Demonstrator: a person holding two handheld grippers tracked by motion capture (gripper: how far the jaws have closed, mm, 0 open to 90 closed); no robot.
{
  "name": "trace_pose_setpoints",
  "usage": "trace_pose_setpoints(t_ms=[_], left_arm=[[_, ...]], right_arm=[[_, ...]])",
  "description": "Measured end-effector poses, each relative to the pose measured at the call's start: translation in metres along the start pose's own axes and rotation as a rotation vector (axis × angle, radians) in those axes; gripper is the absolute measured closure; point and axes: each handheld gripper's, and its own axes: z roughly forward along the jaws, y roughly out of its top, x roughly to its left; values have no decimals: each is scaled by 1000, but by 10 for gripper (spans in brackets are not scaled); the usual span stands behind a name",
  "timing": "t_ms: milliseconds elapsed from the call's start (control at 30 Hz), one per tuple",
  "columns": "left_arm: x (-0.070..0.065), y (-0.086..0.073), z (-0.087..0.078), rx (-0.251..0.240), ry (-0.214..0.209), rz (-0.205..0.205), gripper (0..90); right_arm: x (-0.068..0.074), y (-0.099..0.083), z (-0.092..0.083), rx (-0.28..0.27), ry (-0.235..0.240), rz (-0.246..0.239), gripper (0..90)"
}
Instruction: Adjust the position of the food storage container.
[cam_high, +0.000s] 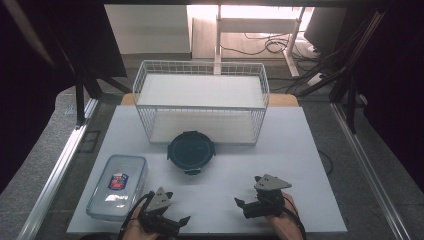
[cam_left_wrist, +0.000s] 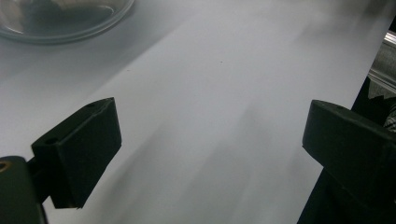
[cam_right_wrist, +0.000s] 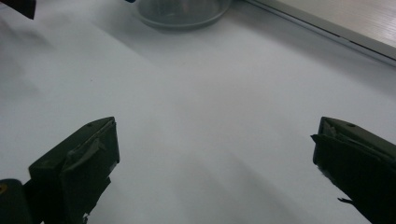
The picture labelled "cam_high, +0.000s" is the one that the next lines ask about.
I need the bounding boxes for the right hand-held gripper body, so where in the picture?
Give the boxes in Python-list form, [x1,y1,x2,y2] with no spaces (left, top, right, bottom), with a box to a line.
[243,173,293,220]

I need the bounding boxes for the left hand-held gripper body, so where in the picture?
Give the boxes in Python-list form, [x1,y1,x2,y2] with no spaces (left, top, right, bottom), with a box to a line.
[138,187,182,235]

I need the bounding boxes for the round container with blue lid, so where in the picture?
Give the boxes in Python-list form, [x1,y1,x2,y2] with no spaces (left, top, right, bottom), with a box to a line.
[166,130,217,176]

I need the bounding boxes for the person's left hand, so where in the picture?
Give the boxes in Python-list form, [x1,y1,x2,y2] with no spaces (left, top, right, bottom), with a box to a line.
[121,205,158,240]

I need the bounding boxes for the person's right hand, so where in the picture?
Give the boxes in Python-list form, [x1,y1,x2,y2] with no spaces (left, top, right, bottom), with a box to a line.
[265,192,305,240]

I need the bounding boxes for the clear rectangular container with label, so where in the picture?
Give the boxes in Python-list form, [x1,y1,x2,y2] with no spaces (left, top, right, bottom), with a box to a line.
[85,154,148,222]

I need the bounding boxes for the black metal stand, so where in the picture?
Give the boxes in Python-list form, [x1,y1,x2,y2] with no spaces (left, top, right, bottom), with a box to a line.
[54,0,133,129]
[286,9,389,135]

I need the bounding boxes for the dark monitor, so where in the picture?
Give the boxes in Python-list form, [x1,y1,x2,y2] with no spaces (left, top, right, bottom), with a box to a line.
[303,6,355,58]

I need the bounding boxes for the white cabinet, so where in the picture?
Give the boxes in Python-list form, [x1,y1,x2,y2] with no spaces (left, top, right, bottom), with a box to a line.
[104,4,193,55]

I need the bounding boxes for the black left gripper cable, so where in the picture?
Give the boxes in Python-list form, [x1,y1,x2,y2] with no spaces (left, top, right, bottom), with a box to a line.
[117,191,155,240]

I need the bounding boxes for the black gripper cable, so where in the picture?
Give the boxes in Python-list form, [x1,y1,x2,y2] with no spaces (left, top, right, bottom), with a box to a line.
[117,191,155,240]
[283,195,308,240]

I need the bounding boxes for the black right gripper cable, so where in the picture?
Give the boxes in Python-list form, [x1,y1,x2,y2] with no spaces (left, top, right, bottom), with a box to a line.
[283,195,308,240]

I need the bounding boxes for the thin black cable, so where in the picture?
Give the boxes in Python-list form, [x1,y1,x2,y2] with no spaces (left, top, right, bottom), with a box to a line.
[316,149,334,177]

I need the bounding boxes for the aluminium rail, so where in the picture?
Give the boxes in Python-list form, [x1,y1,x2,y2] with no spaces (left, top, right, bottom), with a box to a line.
[15,98,100,240]
[330,102,412,240]

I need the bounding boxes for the white wire basket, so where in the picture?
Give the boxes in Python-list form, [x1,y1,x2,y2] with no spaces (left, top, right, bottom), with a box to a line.
[132,59,270,146]

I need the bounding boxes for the black floor cables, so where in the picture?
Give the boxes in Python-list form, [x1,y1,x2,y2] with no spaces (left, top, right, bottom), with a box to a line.
[219,31,323,62]

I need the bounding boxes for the white desk frame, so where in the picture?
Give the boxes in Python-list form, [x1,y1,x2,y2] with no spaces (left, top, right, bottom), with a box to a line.
[213,4,307,78]

